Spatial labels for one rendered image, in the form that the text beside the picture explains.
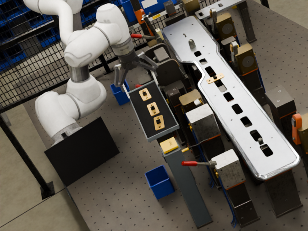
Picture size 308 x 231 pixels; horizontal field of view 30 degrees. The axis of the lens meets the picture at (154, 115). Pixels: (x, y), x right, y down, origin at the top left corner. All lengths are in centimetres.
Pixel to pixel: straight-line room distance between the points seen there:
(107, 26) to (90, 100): 84
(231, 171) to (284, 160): 20
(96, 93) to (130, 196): 61
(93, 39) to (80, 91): 80
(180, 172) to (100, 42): 59
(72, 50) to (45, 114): 81
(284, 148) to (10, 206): 250
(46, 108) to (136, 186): 61
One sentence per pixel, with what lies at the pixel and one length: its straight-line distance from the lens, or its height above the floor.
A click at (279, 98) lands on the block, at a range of 244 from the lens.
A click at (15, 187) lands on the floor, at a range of 441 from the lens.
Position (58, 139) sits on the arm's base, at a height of 93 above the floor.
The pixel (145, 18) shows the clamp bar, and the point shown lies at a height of 121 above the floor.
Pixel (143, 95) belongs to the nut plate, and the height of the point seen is 117.
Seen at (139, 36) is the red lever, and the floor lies 113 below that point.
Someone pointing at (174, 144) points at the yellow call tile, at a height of 116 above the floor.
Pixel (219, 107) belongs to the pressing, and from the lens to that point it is 254.
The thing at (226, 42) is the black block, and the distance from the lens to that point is 296.
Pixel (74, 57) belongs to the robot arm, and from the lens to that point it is 221.
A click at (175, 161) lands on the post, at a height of 110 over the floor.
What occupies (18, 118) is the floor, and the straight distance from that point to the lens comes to 511.
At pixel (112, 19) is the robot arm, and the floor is 158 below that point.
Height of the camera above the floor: 256
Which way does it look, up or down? 36 degrees down
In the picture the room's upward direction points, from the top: 24 degrees counter-clockwise
